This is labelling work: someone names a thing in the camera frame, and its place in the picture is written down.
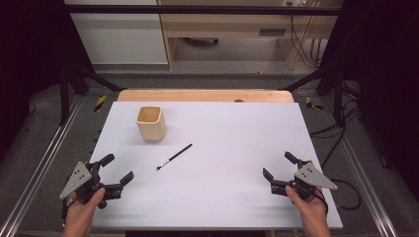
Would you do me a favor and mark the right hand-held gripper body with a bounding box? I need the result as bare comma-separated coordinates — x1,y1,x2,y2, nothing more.
270,159,339,201

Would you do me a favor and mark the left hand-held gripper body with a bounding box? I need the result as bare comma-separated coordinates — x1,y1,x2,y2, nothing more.
58,160,125,210

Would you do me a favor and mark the thin black brush pen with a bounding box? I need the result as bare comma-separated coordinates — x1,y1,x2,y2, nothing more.
155,142,194,172

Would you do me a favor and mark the beige square cup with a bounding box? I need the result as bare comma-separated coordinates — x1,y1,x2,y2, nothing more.
135,105,167,143

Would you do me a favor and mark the person's right hand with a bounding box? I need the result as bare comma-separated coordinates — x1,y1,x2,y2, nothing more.
285,185,329,229

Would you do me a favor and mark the person's left hand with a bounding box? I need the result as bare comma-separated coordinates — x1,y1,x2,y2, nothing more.
62,187,107,232

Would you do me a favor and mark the white table board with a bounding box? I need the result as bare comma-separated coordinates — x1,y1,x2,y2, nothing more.
63,101,344,231

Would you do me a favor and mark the yellow black tape piece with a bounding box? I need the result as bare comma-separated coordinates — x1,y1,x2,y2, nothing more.
303,95,324,113
93,94,109,114

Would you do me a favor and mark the black metal stand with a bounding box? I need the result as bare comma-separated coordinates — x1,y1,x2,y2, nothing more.
279,63,348,128
58,62,127,126

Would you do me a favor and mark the light wooden table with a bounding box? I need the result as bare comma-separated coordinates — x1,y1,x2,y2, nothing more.
117,88,295,104

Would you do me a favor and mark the white cabinet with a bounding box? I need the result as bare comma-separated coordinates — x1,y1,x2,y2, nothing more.
63,0,169,66

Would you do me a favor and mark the black curtain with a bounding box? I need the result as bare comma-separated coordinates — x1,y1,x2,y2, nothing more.
0,0,95,162
316,0,419,194

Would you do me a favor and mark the wooden desk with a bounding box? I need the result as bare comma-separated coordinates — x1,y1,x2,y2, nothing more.
157,0,346,71

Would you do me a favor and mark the white power strip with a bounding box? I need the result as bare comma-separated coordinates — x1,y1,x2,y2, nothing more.
281,0,311,8

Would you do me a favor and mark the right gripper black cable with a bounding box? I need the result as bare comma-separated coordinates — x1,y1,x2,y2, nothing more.
312,186,330,216

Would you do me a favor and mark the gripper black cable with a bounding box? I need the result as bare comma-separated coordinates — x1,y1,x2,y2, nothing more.
312,186,330,216
59,197,72,229

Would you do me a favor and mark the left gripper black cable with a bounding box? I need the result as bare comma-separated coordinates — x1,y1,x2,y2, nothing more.
59,197,72,229

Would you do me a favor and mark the black floor cable loop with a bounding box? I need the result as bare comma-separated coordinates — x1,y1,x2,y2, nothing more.
319,127,363,212

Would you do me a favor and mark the aluminium floor rail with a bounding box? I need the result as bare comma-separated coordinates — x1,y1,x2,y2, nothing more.
0,94,84,237
319,96,399,237

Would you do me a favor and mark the hanging black cable bundle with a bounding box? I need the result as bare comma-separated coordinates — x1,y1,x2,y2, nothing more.
286,1,323,70

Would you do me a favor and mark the grey drawer handle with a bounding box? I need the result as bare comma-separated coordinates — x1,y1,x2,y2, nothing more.
258,28,288,38

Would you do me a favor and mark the black horizontal frame bar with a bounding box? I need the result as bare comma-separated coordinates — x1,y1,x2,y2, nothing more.
63,4,344,17

